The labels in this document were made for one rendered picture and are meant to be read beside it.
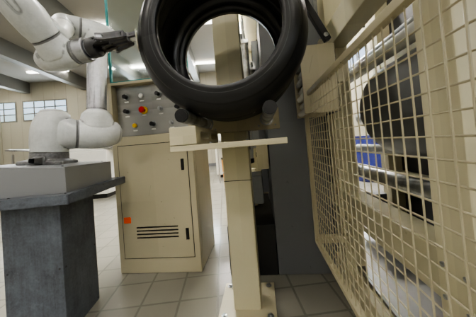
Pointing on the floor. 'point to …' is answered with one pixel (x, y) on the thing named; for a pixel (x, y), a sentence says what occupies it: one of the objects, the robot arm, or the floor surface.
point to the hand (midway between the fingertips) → (138, 35)
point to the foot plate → (268, 309)
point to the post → (237, 175)
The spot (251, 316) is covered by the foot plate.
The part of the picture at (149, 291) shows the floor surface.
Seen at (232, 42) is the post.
